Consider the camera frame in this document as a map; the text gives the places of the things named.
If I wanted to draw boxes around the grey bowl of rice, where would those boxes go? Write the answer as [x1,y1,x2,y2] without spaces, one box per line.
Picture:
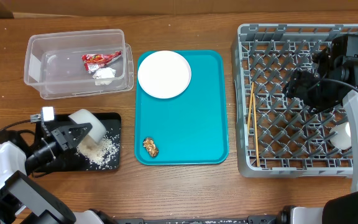
[68,109,106,144]

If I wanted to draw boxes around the black plastic tray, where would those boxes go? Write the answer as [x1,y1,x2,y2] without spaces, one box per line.
[31,112,122,172]

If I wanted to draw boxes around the white paper cup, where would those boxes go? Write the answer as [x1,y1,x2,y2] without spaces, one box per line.
[330,122,351,150]

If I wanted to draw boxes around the white tissue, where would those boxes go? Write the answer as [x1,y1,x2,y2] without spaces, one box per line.
[93,67,116,86]

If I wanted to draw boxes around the red snack wrapper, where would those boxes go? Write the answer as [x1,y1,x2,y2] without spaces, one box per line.
[81,51,122,73]

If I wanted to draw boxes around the brown food scrap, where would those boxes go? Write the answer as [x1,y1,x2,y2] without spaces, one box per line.
[143,138,159,157]

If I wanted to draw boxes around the large white plate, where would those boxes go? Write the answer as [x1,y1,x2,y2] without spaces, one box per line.
[137,50,191,99]

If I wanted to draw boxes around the teal serving tray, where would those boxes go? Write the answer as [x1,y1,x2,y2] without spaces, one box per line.
[134,50,229,166]

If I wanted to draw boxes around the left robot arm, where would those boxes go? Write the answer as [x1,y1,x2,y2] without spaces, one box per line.
[0,123,102,223]

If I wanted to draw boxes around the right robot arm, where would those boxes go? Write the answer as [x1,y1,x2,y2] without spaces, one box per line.
[277,34,358,223]

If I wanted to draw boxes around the grey dishwasher rack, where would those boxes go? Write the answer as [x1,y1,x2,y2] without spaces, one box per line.
[232,24,358,178]

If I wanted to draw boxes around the pile of spilled rice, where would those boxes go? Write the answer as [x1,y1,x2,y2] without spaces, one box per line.
[76,131,121,170]

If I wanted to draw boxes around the clear plastic bin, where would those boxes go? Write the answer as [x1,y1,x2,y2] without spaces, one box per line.
[24,29,134,100]

